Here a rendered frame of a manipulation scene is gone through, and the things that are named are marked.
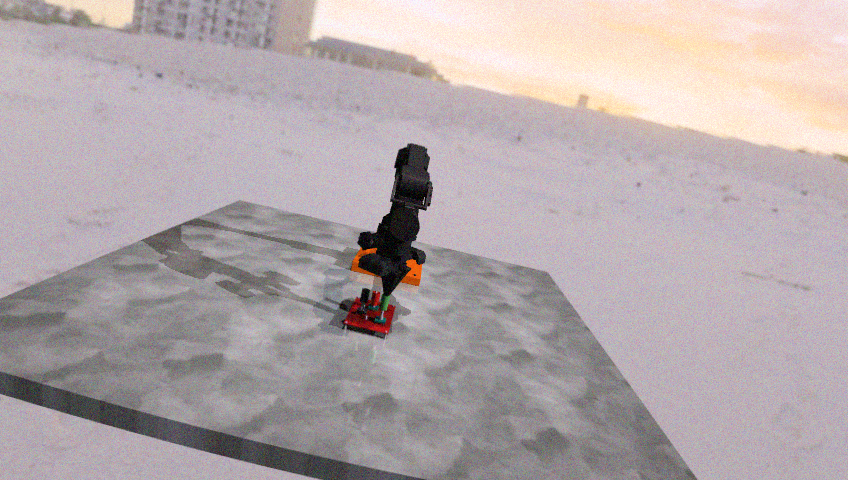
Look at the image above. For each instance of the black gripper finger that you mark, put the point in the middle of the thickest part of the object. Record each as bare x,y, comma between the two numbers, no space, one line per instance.
389,281
404,270

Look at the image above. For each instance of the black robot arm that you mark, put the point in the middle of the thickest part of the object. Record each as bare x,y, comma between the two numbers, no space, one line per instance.
410,187

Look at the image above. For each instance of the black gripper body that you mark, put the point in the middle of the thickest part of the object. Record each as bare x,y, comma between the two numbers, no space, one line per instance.
396,253

